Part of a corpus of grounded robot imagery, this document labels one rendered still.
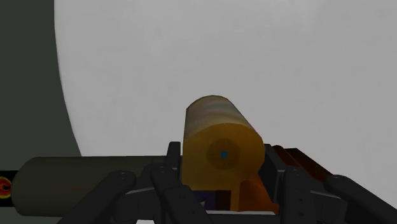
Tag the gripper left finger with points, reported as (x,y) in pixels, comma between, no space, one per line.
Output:
(173,198)

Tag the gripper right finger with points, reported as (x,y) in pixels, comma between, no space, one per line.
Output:
(297,198)

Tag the yellow cylinder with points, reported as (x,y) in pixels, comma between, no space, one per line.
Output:
(223,139)

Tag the dark blue block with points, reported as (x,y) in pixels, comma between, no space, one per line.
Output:
(206,198)

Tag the brown flat block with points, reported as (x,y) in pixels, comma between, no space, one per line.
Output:
(302,161)

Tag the orange block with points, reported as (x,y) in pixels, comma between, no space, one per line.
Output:
(256,195)

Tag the dark olive cylinder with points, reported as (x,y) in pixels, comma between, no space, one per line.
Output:
(68,183)

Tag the black box with red emblem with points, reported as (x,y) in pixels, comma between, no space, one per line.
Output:
(6,189)

